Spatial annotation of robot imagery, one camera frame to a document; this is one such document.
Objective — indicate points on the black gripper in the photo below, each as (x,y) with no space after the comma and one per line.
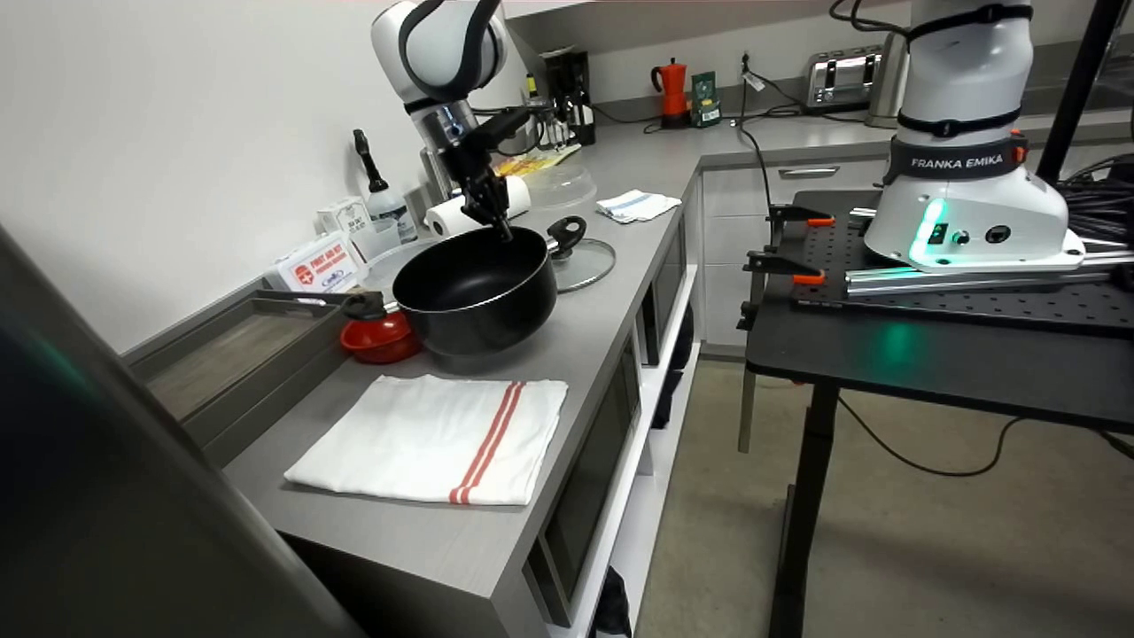
(471,146)

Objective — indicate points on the black cooking pot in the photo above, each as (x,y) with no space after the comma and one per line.
(471,297)

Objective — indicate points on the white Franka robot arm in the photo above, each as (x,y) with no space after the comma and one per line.
(961,74)

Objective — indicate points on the red coffee pot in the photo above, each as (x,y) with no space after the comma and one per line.
(675,90)

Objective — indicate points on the white paper towel roll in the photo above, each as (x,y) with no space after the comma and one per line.
(454,213)

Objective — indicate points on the yellow cloth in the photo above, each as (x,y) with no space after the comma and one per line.
(536,161)

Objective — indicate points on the spray bottle black trigger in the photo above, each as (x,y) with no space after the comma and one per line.
(384,207)

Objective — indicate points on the glass lid black knob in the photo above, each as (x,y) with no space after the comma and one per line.
(590,266)

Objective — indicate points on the black coffee machine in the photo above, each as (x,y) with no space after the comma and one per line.
(569,93)

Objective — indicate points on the blue-striped white towel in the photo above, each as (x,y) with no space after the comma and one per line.
(637,207)

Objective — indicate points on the white carton box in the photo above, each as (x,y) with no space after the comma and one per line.
(340,219)

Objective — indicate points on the grey counter cabinet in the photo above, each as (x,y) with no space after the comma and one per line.
(590,356)

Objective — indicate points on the red bowl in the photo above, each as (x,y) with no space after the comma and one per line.
(378,343)

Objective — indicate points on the red white sign card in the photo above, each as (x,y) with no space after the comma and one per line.
(321,266)

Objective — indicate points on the green box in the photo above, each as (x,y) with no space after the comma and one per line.
(706,102)

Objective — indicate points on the red-striped white towel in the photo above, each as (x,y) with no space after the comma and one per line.
(427,443)

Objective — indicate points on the built-in black microwave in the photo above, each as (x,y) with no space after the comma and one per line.
(586,472)

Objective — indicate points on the grey metal tray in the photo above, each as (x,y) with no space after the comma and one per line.
(235,356)

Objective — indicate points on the steel toaster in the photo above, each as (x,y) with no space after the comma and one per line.
(843,78)

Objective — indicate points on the black breadboard robot table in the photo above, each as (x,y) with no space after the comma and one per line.
(943,343)

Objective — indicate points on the black stand pole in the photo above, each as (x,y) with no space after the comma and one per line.
(1080,82)

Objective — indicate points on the aluminium rail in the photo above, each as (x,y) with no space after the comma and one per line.
(980,275)

